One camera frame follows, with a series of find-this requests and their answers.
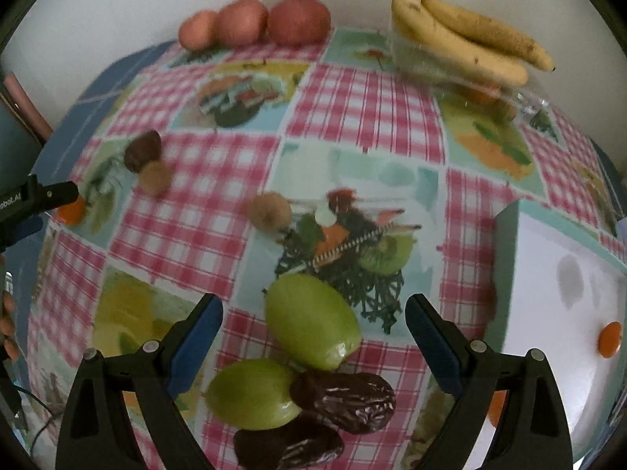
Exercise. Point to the dark brown dried date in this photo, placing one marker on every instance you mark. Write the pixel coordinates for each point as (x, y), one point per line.
(352, 401)
(289, 445)

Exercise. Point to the dark brown round fruit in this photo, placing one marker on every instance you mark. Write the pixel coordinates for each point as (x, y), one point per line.
(142, 149)

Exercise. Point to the blue plaid tablecloth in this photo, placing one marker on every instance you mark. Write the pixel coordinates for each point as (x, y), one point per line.
(122, 66)

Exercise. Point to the large green jujube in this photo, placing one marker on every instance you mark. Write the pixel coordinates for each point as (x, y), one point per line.
(313, 320)

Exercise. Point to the pink checkered printed tablecloth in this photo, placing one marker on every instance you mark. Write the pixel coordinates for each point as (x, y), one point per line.
(382, 107)

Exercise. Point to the small red apple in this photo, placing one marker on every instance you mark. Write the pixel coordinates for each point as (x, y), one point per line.
(198, 29)

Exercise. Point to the medium red apple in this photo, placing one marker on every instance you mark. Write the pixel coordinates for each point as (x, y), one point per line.
(242, 22)

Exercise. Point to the clear plastic bag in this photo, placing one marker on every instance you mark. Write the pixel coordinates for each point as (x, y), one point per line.
(426, 66)

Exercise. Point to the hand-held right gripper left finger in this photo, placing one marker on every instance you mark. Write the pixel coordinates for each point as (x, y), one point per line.
(196, 347)

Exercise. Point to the person's left hand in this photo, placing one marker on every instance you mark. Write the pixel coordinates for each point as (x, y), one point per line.
(7, 323)

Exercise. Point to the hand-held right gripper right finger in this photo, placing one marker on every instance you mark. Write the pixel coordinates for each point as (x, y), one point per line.
(433, 347)

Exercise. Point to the white tray with teal rim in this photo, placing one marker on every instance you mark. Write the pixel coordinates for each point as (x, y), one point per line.
(539, 303)

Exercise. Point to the small mandarin orange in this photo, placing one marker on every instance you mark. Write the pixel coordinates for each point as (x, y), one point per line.
(71, 212)
(611, 339)
(497, 409)

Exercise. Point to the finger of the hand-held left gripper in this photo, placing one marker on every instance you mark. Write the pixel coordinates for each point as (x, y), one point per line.
(56, 195)
(25, 229)

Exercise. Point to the yellow banana bunch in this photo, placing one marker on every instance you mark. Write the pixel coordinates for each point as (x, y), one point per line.
(455, 44)

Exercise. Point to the large red apple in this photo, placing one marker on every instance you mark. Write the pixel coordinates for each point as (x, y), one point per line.
(300, 19)

